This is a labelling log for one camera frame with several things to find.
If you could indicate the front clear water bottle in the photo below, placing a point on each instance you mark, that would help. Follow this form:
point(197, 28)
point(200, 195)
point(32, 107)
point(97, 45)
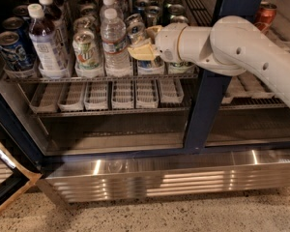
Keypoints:
point(114, 41)

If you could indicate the red bull can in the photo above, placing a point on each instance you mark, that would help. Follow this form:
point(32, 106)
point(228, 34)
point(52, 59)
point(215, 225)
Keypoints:
point(133, 18)
point(152, 16)
point(140, 5)
point(137, 34)

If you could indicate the front 7up can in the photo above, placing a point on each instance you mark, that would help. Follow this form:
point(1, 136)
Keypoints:
point(86, 50)

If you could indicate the red soda can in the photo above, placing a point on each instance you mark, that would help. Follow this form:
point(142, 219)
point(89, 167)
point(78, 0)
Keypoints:
point(265, 16)

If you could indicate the wire shelf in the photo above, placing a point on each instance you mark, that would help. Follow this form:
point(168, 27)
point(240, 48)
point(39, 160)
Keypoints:
point(199, 12)
point(124, 96)

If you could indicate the green soda can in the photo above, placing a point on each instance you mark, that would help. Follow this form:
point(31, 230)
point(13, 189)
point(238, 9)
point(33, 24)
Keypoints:
point(179, 19)
point(175, 10)
point(183, 67)

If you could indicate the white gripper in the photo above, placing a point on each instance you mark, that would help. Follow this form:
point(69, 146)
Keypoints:
point(166, 43)

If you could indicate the steel fridge bottom grille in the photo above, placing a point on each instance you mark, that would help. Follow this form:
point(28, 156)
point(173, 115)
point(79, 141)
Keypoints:
point(88, 180)

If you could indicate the blue pepsi can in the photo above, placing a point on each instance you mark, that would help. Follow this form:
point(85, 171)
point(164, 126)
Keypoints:
point(18, 25)
point(14, 52)

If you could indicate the front dark tea bottle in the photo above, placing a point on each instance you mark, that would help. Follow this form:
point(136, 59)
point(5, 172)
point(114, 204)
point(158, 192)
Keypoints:
point(42, 33)

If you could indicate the open fridge door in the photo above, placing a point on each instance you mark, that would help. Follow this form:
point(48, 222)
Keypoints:
point(15, 178)

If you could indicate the top wire shelf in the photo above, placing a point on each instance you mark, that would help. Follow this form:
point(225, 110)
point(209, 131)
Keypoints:
point(199, 12)

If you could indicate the clear water bottle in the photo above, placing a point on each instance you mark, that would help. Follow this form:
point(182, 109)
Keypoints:
point(114, 41)
point(108, 4)

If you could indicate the front blue pepsi can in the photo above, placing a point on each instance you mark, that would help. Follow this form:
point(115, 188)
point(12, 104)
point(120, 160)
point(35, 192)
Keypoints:
point(14, 52)

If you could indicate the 7up can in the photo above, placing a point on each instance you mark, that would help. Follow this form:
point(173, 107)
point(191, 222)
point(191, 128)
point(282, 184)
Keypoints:
point(84, 23)
point(86, 50)

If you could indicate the lower wire shelf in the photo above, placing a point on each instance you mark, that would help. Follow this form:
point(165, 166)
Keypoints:
point(124, 96)

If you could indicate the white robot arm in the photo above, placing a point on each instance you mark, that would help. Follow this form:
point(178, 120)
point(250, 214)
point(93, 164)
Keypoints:
point(231, 47)

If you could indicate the blue fridge door frame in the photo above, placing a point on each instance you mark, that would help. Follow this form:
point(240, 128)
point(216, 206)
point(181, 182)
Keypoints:
point(211, 87)

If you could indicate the dark tea bottle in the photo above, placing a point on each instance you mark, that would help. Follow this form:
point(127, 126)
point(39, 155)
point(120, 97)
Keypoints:
point(55, 15)
point(42, 33)

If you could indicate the front green soda can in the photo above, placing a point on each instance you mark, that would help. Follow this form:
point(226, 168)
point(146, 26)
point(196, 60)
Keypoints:
point(183, 67)

